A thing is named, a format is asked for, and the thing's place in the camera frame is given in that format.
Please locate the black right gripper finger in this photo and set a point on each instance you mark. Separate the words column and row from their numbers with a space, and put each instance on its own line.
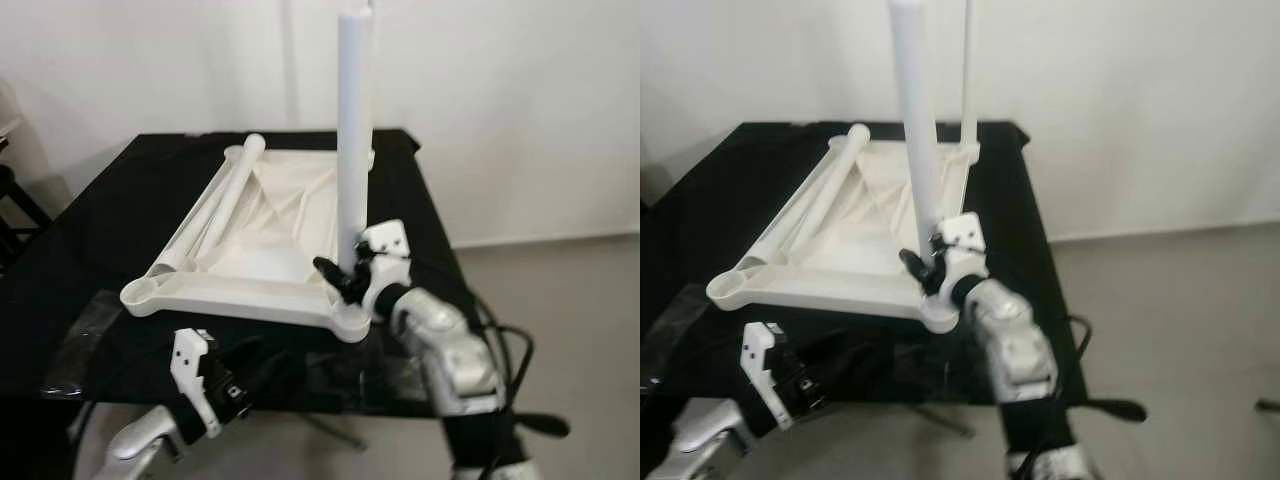
column 332, row 280
column 914, row 270

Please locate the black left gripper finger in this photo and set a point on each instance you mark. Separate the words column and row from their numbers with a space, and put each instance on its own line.
column 245, row 352
column 278, row 372
column 855, row 368
column 830, row 350

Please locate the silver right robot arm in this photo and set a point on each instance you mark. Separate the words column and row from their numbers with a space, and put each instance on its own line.
column 450, row 350
column 1015, row 345

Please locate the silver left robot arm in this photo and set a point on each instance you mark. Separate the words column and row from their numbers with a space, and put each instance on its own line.
column 140, row 445
column 715, row 440

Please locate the cream plastic children table top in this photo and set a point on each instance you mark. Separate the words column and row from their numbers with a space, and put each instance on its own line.
column 850, row 240
column 260, row 250

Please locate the clear plastic bag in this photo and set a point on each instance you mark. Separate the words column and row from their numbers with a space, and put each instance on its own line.
column 80, row 340
column 675, row 335

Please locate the black table cloth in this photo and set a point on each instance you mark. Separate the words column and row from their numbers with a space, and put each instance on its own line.
column 720, row 190
column 90, row 220

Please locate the black stand foot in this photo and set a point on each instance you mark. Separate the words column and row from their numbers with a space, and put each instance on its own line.
column 1115, row 410
column 1268, row 406
column 540, row 425

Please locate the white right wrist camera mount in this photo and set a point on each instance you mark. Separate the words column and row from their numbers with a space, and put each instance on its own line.
column 385, row 245
column 962, row 235

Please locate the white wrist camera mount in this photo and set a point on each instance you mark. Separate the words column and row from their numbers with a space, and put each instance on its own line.
column 190, row 370
column 762, row 365
column 385, row 245
column 962, row 235

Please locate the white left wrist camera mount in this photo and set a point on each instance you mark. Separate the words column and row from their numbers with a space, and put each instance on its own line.
column 190, row 370
column 762, row 365

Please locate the grey metal table frame leg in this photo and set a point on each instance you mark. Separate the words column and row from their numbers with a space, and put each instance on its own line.
column 335, row 432
column 940, row 422

